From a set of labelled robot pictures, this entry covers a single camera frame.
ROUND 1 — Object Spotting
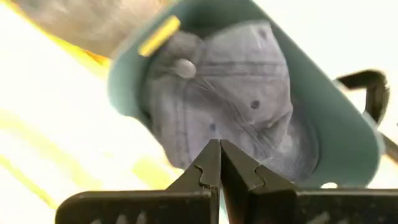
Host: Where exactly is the blue denim baseball cap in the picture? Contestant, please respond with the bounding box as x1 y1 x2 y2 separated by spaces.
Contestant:
141 20 320 184

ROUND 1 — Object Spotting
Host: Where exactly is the black curved hook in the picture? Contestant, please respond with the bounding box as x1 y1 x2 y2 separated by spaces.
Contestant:
334 68 391 125

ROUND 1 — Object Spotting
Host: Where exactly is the teal plastic bin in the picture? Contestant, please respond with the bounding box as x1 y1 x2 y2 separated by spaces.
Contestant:
107 0 386 189

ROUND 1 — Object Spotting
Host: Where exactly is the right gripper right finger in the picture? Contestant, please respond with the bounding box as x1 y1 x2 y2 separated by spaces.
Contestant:
220 139 398 224

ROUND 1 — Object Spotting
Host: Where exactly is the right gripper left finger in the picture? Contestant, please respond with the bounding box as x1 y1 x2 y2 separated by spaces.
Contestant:
55 139 223 224

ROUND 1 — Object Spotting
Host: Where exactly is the black aluminium table frame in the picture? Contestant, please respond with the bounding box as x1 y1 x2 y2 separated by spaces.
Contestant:
381 123 398 164

